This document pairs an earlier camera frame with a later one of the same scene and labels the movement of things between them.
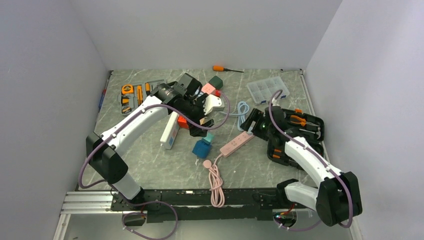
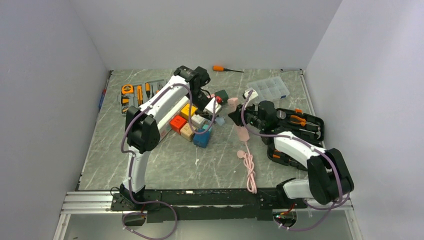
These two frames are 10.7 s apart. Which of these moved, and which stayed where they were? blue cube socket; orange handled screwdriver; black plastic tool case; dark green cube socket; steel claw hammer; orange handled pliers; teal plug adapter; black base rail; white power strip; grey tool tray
Moved: dark green cube socket; teal plug adapter; white power strip; blue cube socket
Stayed: grey tool tray; orange handled pliers; steel claw hammer; orange handled screwdriver; black plastic tool case; black base rail
